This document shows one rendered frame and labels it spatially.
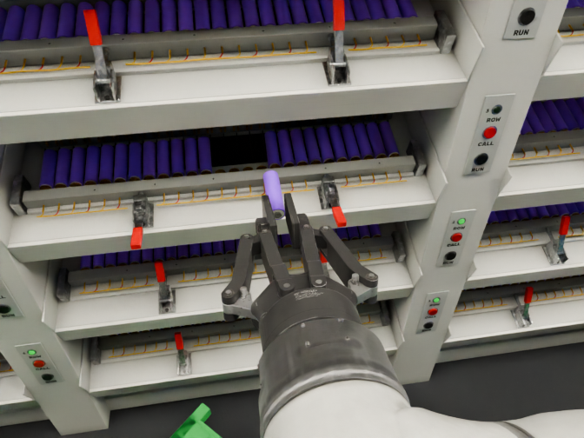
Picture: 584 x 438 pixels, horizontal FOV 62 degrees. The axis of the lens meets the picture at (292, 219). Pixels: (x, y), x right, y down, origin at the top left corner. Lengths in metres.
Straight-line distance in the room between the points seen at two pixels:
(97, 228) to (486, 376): 0.90
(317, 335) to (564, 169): 0.64
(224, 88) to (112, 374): 0.64
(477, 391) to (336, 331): 0.92
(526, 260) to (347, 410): 0.76
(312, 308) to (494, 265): 0.66
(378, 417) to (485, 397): 0.96
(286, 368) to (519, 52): 0.49
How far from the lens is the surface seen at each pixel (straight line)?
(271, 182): 0.56
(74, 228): 0.73
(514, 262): 0.97
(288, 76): 0.60
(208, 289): 0.85
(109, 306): 0.87
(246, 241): 0.45
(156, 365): 1.02
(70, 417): 1.12
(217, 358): 1.00
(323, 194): 0.69
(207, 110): 0.59
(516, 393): 1.24
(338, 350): 0.29
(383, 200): 0.73
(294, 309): 0.33
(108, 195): 0.72
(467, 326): 1.10
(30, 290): 0.81
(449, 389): 1.19
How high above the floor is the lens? 1.00
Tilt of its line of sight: 42 degrees down
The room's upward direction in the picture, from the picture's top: straight up
